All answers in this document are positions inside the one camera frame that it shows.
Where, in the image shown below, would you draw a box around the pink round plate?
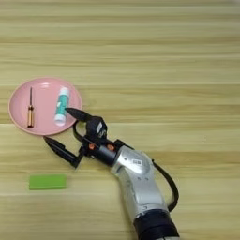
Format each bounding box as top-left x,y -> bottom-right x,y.
7,77 -> 83,137

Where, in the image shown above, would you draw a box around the small orange-handled screwdriver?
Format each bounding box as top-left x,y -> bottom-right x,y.
26,86 -> 35,129

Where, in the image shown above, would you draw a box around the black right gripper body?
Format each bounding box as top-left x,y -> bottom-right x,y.
79,137 -> 126,167

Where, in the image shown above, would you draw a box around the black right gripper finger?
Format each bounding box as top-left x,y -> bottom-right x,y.
65,107 -> 93,124
42,135 -> 86,169

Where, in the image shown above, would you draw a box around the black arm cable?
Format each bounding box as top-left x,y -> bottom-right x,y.
151,158 -> 180,213

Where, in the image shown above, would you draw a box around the green rectangular block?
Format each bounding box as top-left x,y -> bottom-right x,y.
28,173 -> 68,191

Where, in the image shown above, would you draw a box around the white and teal glue stick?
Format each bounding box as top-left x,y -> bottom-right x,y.
53,86 -> 71,128

